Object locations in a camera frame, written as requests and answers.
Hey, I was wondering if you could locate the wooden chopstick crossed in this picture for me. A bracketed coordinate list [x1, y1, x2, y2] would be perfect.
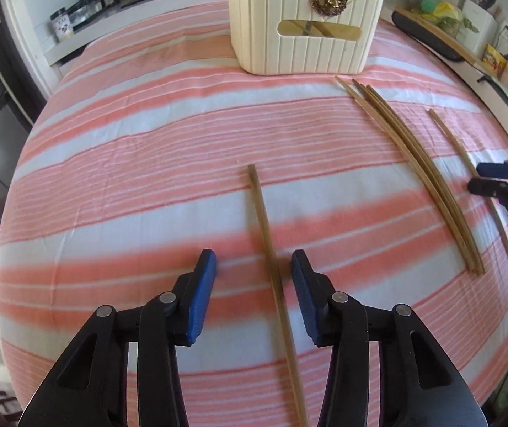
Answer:
[427, 109, 508, 259]

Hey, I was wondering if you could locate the wooden cutting board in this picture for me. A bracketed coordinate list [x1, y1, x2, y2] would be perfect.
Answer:
[392, 7, 482, 67]

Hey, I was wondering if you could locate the white knife block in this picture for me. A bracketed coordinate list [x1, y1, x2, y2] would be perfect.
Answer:
[456, 0, 498, 59]

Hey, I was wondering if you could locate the bag with yellow green items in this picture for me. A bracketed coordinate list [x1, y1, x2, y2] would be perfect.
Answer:
[408, 0, 480, 38]

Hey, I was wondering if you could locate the pink striped tablecloth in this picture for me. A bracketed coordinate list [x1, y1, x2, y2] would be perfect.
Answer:
[0, 1, 508, 426]

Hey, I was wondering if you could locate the cream utensil holder box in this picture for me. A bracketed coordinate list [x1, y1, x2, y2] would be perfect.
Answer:
[228, 0, 384, 75]

